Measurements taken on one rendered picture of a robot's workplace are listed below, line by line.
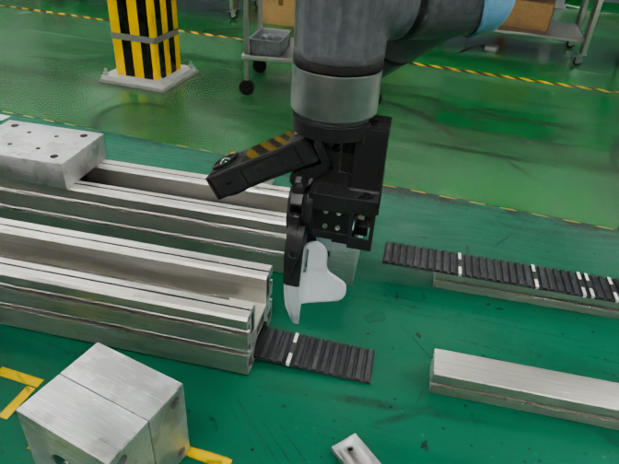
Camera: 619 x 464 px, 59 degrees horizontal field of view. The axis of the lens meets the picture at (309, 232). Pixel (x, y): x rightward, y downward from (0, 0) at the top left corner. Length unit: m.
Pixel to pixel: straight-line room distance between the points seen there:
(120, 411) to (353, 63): 0.34
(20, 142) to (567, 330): 0.80
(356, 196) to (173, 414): 0.25
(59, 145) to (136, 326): 0.34
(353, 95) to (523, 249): 0.54
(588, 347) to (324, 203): 0.42
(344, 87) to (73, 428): 0.34
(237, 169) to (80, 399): 0.24
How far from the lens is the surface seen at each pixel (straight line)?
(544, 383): 0.66
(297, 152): 0.48
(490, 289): 0.79
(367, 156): 0.48
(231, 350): 0.62
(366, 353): 0.66
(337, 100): 0.44
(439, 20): 0.48
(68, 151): 0.85
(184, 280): 0.67
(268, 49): 3.65
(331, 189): 0.49
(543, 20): 5.40
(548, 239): 0.96
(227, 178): 0.51
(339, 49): 0.43
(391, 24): 0.45
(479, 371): 0.64
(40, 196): 0.88
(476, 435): 0.62
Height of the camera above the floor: 1.25
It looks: 33 degrees down
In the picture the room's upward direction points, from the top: 4 degrees clockwise
